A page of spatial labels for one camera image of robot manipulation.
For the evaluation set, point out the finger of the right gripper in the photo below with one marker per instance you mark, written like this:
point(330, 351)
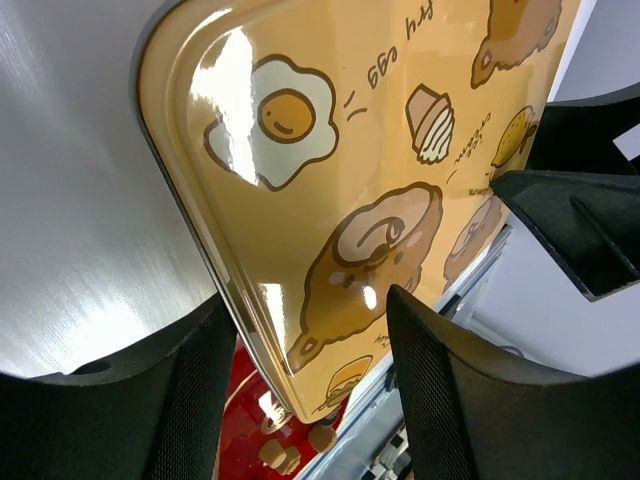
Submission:
point(579, 195)

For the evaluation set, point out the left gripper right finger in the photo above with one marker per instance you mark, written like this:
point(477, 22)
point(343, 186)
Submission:
point(473, 410)

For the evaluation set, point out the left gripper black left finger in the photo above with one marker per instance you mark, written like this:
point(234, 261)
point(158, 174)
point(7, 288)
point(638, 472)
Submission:
point(150, 411)

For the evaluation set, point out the silver tin lid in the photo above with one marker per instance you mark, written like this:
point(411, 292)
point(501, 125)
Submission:
point(326, 151)

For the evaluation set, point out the red tray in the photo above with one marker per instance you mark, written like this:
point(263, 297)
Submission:
point(259, 437)

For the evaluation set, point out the aluminium front rail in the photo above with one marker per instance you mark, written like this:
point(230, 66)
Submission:
point(372, 441)

